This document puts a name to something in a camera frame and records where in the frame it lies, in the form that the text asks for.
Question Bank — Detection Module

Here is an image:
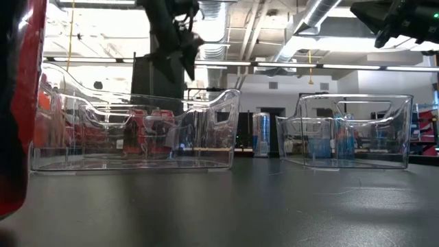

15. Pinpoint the yellow extension cable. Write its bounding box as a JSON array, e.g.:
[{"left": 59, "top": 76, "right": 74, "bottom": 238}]
[{"left": 64, "top": 0, "right": 76, "bottom": 73}]

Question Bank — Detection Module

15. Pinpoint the clear plastic bin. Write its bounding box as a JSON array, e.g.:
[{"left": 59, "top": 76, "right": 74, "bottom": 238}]
[
  {"left": 29, "top": 61, "right": 241, "bottom": 172},
  {"left": 275, "top": 93, "right": 414, "bottom": 170},
  {"left": 78, "top": 104, "right": 185, "bottom": 162}
]

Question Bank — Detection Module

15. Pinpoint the yellow hanging cord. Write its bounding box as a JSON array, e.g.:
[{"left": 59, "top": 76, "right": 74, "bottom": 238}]
[{"left": 307, "top": 49, "right": 315, "bottom": 86}]

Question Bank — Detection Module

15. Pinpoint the white blue Spindrift can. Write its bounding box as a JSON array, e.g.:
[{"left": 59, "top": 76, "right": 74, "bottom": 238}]
[{"left": 307, "top": 117, "right": 333, "bottom": 159}]

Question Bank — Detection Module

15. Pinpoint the black partition panel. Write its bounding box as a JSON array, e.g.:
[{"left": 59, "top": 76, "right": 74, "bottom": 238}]
[{"left": 131, "top": 51, "right": 186, "bottom": 114}]

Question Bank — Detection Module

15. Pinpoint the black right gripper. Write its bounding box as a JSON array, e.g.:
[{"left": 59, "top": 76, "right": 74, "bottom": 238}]
[{"left": 349, "top": 0, "right": 433, "bottom": 49}]

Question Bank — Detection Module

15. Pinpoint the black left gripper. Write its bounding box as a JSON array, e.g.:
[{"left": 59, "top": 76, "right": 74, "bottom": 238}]
[{"left": 137, "top": 0, "right": 206, "bottom": 83}]

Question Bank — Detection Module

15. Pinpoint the wire shelf with red bins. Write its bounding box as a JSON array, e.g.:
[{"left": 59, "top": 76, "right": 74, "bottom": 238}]
[
  {"left": 32, "top": 87, "right": 83, "bottom": 150},
  {"left": 410, "top": 102, "right": 439, "bottom": 158}
]

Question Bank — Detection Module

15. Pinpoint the long ceiling light strip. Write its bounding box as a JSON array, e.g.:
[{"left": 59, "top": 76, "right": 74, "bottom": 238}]
[{"left": 43, "top": 56, "right": 439, "bottom": 72}]

